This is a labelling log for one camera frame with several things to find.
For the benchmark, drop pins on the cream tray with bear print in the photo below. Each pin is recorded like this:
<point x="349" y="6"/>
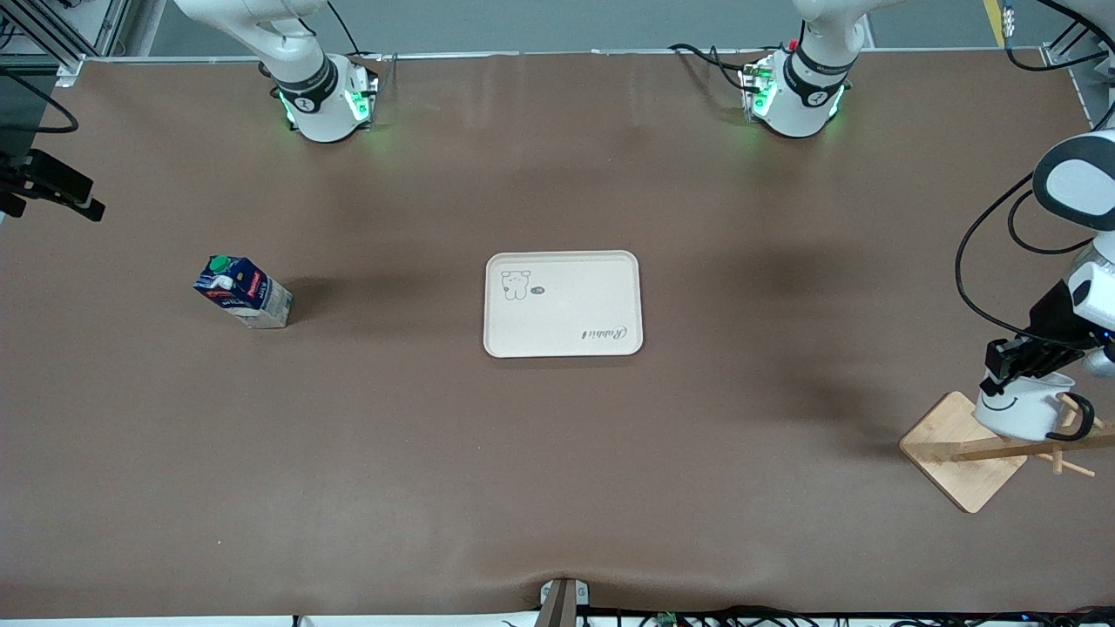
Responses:
<point x="566" y="313"/>

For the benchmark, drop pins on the wooden cup rack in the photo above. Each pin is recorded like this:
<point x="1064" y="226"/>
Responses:
<point x="958" y="453"/>

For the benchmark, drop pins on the blue milk carton green cap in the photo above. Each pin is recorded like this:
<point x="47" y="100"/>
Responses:
<point x="248" y="296"/>

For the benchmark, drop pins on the metal table edge bracket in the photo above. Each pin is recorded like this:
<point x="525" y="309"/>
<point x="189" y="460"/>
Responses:
<point x="562" y="605"/>

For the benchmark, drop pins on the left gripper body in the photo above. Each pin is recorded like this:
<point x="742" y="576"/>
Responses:
<point x="1049" y="320"/>

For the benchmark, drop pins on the aluminium frame profile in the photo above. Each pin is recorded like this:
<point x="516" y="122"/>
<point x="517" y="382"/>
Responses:
<point x="1058" y="54"/>
<point x="104" y="26"/>

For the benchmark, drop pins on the brown table mat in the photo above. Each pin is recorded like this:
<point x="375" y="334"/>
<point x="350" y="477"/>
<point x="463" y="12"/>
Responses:
<point x="557" y="479"/>

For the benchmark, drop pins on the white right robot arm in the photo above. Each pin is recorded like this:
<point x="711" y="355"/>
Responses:
<point x="318" y="109"/>

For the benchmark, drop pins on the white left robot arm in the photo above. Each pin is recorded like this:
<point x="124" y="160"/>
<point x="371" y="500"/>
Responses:
<point x="806" y="96"/>

